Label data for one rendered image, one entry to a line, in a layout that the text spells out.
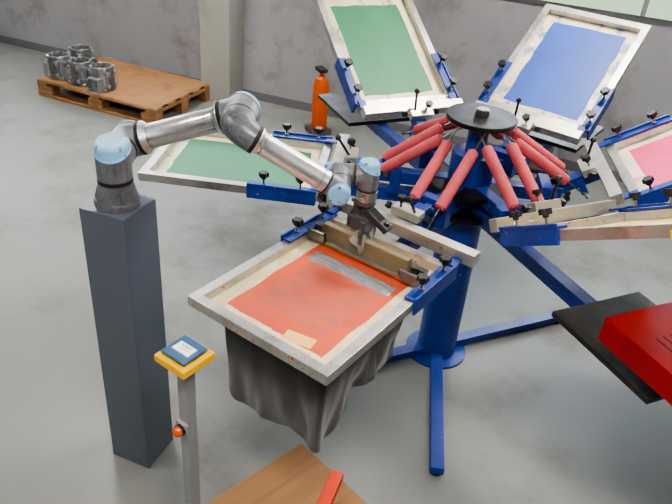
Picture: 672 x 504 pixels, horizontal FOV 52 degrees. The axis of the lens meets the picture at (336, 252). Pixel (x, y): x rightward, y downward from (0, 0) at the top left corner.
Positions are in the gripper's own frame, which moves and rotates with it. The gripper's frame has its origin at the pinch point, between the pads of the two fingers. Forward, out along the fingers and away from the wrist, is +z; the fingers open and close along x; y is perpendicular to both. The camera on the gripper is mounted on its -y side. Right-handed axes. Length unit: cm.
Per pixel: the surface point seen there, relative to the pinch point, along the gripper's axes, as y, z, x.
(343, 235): 9.2, -2.9, 1.6
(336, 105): 107, 7, -126
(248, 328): 3, 3, 60
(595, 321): -80, 7, -27
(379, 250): -6.9, -3.4, 1.6
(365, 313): -18.0, 6.3, 24.8
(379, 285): -12.9, 5.6, 8.7
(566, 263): -23, 102, -218
